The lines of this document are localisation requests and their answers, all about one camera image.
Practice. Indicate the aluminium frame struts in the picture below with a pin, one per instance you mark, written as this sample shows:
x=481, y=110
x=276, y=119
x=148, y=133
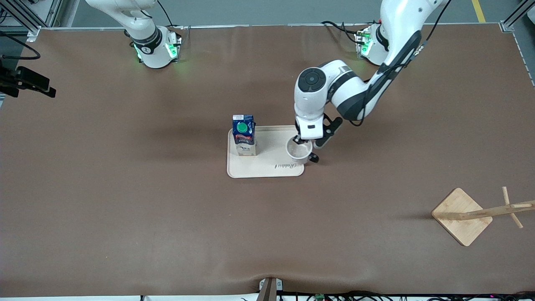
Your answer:
x=508, y=26
x=54, y=12

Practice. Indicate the blue milk carton green cap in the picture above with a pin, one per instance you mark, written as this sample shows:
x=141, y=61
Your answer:
x=244, y=142

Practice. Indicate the white smiley face cup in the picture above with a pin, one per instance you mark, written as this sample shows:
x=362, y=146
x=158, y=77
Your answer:
x=299, y=156

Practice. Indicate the cream plastic tray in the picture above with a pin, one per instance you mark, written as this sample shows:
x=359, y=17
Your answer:
x=267, y=167

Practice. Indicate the wooden cup rack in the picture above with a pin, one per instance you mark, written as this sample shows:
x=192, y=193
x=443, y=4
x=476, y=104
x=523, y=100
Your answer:
x=464, y=228

